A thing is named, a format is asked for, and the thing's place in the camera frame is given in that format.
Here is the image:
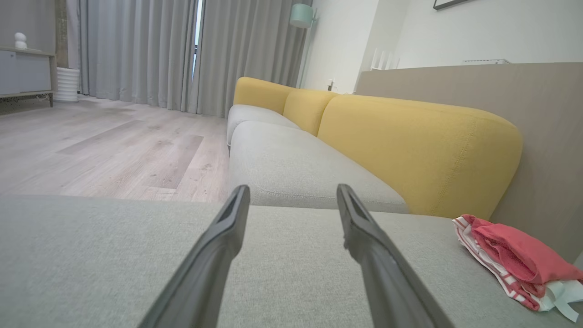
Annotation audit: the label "large grey sofa seat cushion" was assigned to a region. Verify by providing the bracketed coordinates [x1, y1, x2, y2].
[0, 195, 583, 328]

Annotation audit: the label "white ribbed cylinder appliance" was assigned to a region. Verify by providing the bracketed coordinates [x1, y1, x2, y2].
[54, 67, 81, 103]

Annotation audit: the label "medium yellow sofa backrest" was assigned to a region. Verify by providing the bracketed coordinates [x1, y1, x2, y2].
[283, 88, 338, 137]

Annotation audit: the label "white antenna router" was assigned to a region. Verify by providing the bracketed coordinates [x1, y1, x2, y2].
[370, 47, 400, 71]

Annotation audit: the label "large yellow sofa backrest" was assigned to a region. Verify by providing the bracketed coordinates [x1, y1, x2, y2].
[317, 94, 523, 221]

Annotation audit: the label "grey pleated curtain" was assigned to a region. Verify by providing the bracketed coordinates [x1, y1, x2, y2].
[189, 0, 313, 118]
[66, 0, 199, 113]

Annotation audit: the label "small yellow sofa backrest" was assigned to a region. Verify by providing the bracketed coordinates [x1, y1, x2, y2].
[233, 77, 297, 115]

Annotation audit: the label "grey sideboard cabinet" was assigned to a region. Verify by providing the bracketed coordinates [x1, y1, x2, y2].
[0, 46, 56, 108]

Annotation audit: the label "beige partition panel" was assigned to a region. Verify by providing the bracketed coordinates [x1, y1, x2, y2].
[354, 62, 583, 266]

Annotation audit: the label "red Bulls basketball shorts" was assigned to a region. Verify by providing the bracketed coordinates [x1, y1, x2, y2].
[452, 216, 583, 323]

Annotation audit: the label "small grey sofa seat cushion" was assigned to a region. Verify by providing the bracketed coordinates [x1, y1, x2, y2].
[226, 104, 301, 149]

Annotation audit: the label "red basketball jersey number 23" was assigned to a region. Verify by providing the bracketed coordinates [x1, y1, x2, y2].
[461, 214, 583, 286]

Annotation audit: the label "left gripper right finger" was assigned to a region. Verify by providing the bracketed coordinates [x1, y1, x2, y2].
[336, 184, 456, 328]

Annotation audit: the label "grey sofa backrest cushion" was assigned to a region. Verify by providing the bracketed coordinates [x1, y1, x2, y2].
[227, 120, 409, 215]

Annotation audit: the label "teal lamp shade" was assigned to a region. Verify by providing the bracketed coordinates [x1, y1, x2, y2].
[290, 3, 316, 29]

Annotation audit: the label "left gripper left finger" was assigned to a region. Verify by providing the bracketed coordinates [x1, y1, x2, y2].
[138, 184, 251, 328]

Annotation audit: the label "dark picture frame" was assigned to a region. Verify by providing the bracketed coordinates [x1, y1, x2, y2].
[432, 0, 475, 11]

